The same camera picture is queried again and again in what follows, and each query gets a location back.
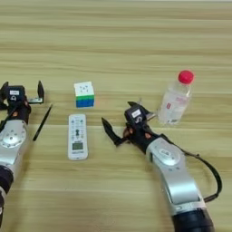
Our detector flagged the white remote control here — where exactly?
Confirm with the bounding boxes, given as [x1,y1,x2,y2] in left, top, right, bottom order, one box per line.
[67,113,89,161]

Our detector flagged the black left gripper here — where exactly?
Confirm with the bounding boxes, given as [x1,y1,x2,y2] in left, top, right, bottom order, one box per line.
[0,80,45,125]

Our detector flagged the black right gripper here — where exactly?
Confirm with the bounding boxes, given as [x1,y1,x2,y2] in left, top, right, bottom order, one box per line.
[101,101,164,153]

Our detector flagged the clear bottle with red cap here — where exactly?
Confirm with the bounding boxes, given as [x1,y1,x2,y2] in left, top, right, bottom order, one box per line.
[157,70,195,126]

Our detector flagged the black pen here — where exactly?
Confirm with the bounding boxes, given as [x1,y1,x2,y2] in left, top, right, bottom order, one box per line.
[32,103,53,142]

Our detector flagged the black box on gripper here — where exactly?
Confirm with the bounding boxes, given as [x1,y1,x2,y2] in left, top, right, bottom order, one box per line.
[6,85,26,103]
[124,103,149,125]

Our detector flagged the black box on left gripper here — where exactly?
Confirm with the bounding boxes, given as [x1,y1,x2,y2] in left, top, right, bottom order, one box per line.
[6,85,26,103]

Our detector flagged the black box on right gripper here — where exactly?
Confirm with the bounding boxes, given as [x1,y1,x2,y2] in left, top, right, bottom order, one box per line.
[124,103,149,125]

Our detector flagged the colourful puzzle cube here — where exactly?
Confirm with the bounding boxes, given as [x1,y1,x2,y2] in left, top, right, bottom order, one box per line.
[73,81,95,109]

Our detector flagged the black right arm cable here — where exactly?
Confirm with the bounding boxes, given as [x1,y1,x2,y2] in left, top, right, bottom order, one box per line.
[180,149,223,203]

